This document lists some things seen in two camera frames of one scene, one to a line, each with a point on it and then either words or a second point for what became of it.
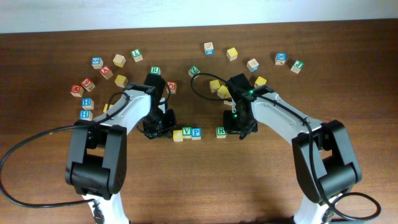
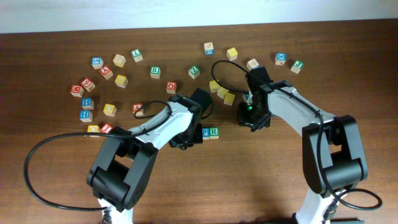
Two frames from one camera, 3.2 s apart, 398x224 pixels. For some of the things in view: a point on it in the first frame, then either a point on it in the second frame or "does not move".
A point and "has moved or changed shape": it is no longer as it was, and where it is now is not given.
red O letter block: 172,86 does not move
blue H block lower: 85,114 does not move
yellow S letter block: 214,84 does not move
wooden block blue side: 209,48 does not move
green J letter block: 298,66 does not move
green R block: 221,132 -> 214,132
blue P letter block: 196,133 has moved or changed shape
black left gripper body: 160,125 -> 185,140
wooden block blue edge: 252,65 does not move
